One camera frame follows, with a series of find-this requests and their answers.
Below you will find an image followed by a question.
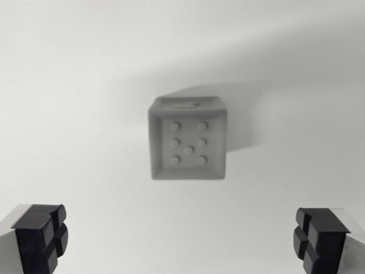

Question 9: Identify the gripper left finger with black rubber pad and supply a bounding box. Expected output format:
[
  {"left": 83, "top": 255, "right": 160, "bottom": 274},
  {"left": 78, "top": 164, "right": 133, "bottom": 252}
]
[{"left": 0, "top": 203, "right": 70, "bottom": 274}]

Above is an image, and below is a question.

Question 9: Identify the gripper right finger with black rubber pad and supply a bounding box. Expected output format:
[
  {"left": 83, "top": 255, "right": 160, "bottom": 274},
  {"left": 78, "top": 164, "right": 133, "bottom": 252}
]
[{"left": 293, "top": 207, "right": 365, "bottom": 274}]

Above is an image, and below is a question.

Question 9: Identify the grey studded cube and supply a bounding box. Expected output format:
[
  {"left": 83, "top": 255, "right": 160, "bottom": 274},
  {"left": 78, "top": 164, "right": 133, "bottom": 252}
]
[{"left": 147, "top": 96, "right": 228, "bottom": 181}]

